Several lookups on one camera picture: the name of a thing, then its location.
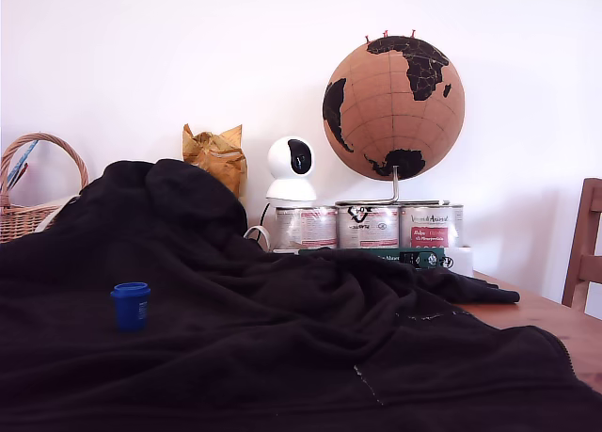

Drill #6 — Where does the cork globe with black continents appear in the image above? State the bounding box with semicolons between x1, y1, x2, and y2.
322;35;467;183

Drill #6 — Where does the tin can with black scribble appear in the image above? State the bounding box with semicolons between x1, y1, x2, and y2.
337;204;401;250

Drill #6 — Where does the white dome security camera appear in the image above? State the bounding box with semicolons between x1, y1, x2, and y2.
265;136;319;203

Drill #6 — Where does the black fleece blanket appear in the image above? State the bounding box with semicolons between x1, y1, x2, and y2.
0;157;602;432

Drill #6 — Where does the tin can with red label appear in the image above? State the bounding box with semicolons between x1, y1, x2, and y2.
273;205;339;251

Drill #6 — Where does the dark green box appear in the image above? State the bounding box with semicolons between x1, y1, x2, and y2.
298;247;447;272

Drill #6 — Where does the red pen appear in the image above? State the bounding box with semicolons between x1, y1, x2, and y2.
8;163;29;191

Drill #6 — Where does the blue pen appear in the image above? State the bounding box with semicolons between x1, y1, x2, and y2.
4;139;40;186

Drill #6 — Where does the blue coffee capsule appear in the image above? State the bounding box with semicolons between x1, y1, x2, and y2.
110;281;152;333

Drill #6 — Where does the wicker basket with handle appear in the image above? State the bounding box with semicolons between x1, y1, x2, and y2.
0;132;90;245

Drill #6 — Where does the wooden chair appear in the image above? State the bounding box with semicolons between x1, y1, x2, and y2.
561;177;602;314

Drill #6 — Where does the white cable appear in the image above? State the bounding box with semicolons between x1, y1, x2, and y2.
243;225;272;252

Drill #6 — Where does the tin can with script lettering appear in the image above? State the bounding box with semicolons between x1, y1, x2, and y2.
398;203;465;249

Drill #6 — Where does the crumpled yellow paper bag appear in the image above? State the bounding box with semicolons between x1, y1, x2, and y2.
182;123;248;201

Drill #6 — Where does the metal globe stand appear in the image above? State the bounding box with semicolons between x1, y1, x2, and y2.
335;165;452;207

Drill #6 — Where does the white container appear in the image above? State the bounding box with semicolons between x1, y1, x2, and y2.
444;246;474;278

